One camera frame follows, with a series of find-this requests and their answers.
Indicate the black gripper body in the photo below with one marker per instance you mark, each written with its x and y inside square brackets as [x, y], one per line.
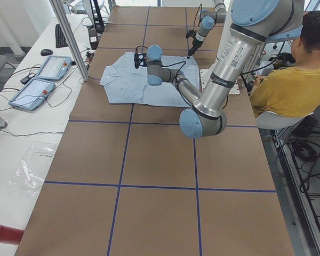
[143, 63]
[194, 44]

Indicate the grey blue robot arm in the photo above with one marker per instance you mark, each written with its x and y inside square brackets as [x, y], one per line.
[204, 22]
[252, 23]

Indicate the black keyboard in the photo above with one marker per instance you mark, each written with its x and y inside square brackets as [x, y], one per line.
[60, 40]

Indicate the upper blue teach pendant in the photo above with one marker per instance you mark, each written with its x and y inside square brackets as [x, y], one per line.
[54, 68]

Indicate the blue teach pendant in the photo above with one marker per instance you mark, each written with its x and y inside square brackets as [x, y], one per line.
[54, 68]
[33, 94]

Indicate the black computer mouse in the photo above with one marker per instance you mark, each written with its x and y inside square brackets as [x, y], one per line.
[46, 52]

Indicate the white chair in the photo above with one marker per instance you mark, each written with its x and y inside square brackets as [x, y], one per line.
[272, 120]

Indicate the person in yellow shirt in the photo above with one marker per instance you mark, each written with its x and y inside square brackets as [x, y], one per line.
[294, 91]

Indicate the lower blue teach pendant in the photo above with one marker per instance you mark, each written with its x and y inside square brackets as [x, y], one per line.
[33, 94]

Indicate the clear plastic bag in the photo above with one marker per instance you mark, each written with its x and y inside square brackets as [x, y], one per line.
[28, 178]

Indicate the red cylinder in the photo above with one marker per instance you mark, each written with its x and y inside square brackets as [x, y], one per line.
[9, 235]

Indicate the grey aluminium frame post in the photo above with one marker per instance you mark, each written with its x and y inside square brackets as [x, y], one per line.
[70, 38]

